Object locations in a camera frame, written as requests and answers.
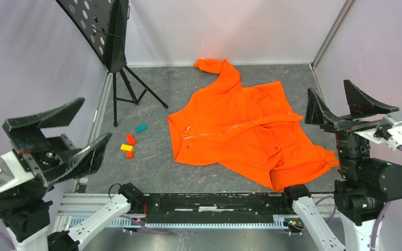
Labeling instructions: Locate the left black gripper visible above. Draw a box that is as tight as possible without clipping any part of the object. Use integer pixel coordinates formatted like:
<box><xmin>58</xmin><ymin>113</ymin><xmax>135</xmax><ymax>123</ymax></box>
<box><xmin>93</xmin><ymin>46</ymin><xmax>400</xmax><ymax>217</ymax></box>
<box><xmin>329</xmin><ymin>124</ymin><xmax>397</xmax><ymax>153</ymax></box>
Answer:
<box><xmin>8</xmin><ymin>93</ymin><xmax>115</xmax><ymax>200</ymax></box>

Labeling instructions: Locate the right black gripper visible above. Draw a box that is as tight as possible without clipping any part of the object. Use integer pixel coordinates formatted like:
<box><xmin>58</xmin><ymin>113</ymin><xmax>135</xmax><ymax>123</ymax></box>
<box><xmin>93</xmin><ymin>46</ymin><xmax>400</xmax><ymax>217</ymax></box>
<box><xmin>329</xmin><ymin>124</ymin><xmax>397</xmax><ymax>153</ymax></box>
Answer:
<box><xmin>306</xmin><ymin>77</ymin><xmax>400</xmax><ymax>179</ymax></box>

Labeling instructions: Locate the orange jacket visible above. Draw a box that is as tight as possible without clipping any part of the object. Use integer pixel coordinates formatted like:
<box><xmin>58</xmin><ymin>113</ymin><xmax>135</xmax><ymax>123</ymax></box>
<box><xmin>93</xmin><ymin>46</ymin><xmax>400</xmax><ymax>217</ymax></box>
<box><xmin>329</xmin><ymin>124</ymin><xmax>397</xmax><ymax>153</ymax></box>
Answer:
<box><xmin>168</xmin><ymin>59</ymin><xmax>339</xmax><ymax>191</ymax></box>

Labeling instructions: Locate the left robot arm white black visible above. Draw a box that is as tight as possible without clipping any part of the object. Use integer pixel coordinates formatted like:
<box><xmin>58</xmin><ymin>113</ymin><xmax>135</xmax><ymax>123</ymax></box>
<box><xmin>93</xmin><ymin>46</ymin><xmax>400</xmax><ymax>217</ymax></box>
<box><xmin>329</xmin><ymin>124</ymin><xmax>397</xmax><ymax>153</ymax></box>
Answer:
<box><xmin>0</xmin><ymin>97</ymin><xmax>143</xmax><ymax>250</ymax></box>

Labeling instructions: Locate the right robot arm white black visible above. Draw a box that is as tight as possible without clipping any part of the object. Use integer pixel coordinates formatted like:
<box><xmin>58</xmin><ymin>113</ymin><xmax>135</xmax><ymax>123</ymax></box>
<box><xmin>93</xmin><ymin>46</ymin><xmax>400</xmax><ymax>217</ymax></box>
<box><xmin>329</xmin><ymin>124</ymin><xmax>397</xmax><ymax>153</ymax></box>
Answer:
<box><xmin>281</xmin><ymin>79</ymin><xmax>402</xmax><ymax>250</ymax></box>

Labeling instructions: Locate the yellow block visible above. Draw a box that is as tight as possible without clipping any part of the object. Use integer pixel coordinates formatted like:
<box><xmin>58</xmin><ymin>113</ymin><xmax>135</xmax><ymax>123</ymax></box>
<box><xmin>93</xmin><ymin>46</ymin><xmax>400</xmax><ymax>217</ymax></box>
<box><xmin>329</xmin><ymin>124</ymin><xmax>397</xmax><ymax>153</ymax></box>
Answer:
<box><xmin>120</xmin><ymin>144</ymin><xmax>134</xmax><ymax>152</ymax></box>

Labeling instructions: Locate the small orange block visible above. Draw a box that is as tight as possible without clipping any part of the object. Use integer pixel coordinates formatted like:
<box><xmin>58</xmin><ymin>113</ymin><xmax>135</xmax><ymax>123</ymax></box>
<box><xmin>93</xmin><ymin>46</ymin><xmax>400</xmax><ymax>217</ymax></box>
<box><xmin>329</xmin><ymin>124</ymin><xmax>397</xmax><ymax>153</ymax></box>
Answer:
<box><xmin>126</xmin><ymin>151</ymin><xmax>135</xmax><ymax>159</ymax></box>

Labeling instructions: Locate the red block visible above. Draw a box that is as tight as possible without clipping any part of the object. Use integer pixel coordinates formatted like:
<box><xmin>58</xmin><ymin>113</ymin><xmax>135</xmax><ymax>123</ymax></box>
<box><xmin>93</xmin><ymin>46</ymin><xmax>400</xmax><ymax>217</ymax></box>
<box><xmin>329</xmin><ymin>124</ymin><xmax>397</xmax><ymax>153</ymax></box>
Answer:
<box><xmin>126</xmin><ymin>134</ymin><xmax>137</xmax><ymax>146</ymax></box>

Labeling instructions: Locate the teal block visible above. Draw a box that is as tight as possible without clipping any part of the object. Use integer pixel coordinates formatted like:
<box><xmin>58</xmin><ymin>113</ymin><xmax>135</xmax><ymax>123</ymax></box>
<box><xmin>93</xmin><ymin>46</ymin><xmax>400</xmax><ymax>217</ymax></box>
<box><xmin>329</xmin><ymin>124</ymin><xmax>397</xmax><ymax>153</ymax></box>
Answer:
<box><xmin>136</xmin><ymin>124</ymin><xmax>148</xmax><ymax>132</ymax></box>

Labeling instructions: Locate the black music stand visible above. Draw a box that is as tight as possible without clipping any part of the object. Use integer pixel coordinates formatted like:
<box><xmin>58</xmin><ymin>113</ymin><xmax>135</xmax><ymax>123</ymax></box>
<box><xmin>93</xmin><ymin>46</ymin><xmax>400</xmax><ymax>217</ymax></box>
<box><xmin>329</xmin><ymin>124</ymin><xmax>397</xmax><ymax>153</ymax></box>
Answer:
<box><xmin>57</xmin><ymin>0</ymin><xmax>169</xmax><ymax>127</ymax></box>

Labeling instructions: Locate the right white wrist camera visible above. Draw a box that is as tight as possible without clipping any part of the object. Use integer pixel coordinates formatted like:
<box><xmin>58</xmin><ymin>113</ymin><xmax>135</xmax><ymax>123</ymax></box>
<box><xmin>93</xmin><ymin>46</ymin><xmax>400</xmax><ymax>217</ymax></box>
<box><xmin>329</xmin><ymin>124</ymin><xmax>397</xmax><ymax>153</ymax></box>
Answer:
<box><xmin>355</xmin><ymin>111</ymin><xmax>402</xmax><ymax>150</ymax></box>

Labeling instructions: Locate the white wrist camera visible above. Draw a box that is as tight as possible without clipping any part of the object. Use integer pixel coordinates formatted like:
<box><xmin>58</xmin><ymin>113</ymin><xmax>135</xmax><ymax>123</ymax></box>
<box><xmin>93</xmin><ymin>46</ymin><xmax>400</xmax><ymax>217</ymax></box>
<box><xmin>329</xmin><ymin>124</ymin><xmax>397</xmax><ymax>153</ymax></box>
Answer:
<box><xmin>355</xmin><ymin>111</ymin><xmax>402</xmax><ymax>150</ymax></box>
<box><xmin>0</xmin><ymin>152</ymin><xmax>35</xmax><ymax>193</ymax></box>

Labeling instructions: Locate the aluminium frame rail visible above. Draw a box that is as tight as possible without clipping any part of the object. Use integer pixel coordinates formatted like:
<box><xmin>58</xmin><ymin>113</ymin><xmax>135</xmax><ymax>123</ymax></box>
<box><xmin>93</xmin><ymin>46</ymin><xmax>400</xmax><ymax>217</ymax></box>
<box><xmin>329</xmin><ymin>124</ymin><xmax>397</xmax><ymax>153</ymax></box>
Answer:
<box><xmin>47</xmin><ymin>193</ymin><xmax>348</xmax><ymax>251</ymax></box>

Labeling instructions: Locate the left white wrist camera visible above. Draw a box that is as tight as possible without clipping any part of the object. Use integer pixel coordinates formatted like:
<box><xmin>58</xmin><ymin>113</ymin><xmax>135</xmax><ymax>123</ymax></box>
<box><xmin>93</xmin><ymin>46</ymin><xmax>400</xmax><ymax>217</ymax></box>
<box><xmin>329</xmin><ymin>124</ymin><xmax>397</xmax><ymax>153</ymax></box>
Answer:
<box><xmin>0</xmin><ymin>152</ymin><xmax>35</xmax><ymax>193</ymax></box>

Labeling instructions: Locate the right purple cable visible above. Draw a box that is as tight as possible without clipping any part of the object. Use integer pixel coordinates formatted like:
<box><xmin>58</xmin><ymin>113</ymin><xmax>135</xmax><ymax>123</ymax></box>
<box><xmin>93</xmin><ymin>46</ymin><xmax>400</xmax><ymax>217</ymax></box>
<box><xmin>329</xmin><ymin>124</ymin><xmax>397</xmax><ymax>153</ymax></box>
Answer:
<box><xmin>287</xmin><ymin>145</ymin><xmax>402</xmax><ymax>251</ymax></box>

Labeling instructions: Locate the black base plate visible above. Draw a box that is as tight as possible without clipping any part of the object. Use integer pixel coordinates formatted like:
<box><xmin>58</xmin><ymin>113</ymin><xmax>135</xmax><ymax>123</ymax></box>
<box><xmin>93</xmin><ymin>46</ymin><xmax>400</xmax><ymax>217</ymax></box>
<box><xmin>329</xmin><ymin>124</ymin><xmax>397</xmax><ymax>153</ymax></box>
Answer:
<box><xmin>129</xmin><ymin>192</ymin><xmax>294</xmax><ymax>224</ymax></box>

